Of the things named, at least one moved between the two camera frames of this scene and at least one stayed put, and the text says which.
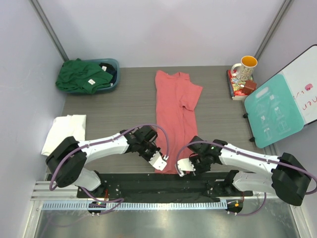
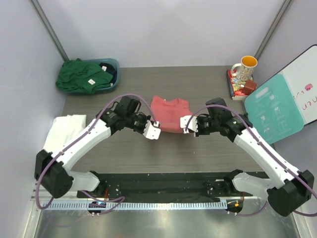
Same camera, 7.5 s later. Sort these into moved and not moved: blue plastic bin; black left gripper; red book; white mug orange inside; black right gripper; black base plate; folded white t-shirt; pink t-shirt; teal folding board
Moved: pink t-shirt; black left gripper; black right gripper
Not moved: folded white t-shirt; white mug orange inside; teal folding board; red book; blue plastic bin; black base plate
